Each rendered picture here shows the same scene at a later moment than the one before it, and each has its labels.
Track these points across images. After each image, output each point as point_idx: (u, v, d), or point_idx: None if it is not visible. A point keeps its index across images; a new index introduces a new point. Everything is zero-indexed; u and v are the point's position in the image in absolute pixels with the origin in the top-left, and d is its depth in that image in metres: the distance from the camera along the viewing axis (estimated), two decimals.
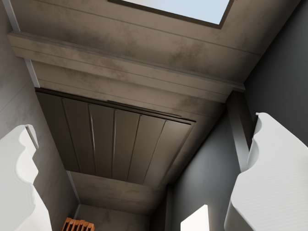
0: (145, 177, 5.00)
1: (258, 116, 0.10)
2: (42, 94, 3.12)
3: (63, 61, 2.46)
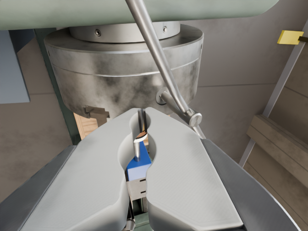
0: None
1: (145, 111, 0.11)
2: None
3: (292, 164, 1.95)
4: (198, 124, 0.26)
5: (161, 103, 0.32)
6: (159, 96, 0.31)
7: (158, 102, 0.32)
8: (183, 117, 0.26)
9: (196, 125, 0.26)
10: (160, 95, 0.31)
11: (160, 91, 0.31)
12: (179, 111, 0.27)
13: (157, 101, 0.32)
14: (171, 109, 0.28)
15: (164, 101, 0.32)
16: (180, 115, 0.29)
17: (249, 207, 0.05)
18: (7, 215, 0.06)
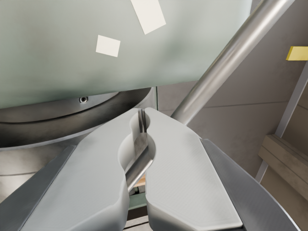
0: None
1: (144, 111, 0.11)
2: None
3: None
4: None
5: None
6: None
7: None
8: None
9: None
10: None
11: None
12: None
13: None
14: None
15: None
16: None
17: (249, 207, 0.05)
18: (7, 215, 0.06)
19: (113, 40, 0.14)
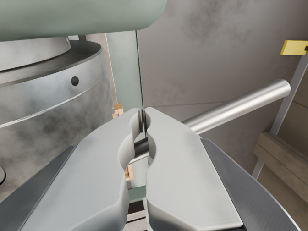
0: None
1: (145, 111, 0.11)
2: None
3: (307, 191, 1.67)
4: None
5: None
6: None
7: None
8: None
9: None
10: None
11: None
12: None
13: None
14: None
15: None
16: None
17: (249, 207, 0.05)
18: (7, 215, 0.06)
19: None
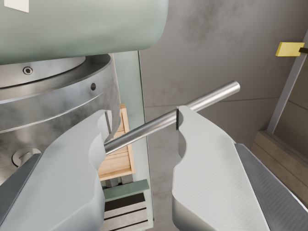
0: None
1: (178, 109, 0.11)
2: None
3: (301, 187, 1.74)
4: None
5: (14, 156, 0.23)
6: (28, 151, 0.23)
7: (16, 152, 0.23)
8: None
9: None
10: (29, 153, 0.23)
11: (36, 151, 0.24)
12: None
13: (20, 150, 0.23)
14: None
15: (18, 160, 0.23)
16: None
17: (282, 222, 0.05)
18: None
19: None
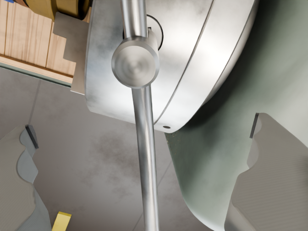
0: None
1: (258, 116, 0.10)
2: None
3: None
4: (134, 46, 0.08)
5: (156, 25, 0.15)
6: None
7: (160, 32, 0.15)
8: (155, 70, 0.10)
9: (139, 44, 0.08)
10: None
11: None
12: None
13: (160, 38, 0.16)
14: None
15: (148, 24, 0.15)
16: (149, 34, 0.11)
17: None
18: None
19: None
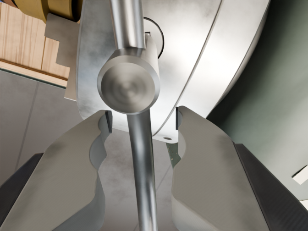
0: None
1: (178, 109, 0.11)
2: None
3: None
4: (126, 63, 0.06)
5: (156, 29, 0.13)
6: None
7: (161, 37, 0.14)
8: (154, 89, 0.08)
9: (132, 60, 0.06)
10: None
11: None
12: None
13: (161, 44, 0.14)
14: None
15: (146, 29, 0.13)
16: (147, 42, 0.09)
17: (281, 222, 0.05)
18: None
19: (304, 180, 0.16)
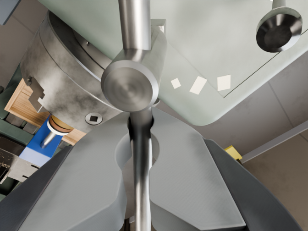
0: None
1: None
2: (122, 227, 2.83)
3: None
4: (127, 67, 0.06)
5: (90, 113, 0.36)
6: None
7: (93, 112, 0.36)
8: (156, 89, 0.08)
9: (133, 65, 0.06)
10: None
11: (100, 119, 0.38)
12: None
13: (96, 113, 0.36)
14: (164, 58, 0.11)
15: (89, 116, 0.37)
16: (156, 41, 0.09)
17: (252, 208, 0.05)
18: (3, 217, 0.06)
19: (179, 83, 0.32)
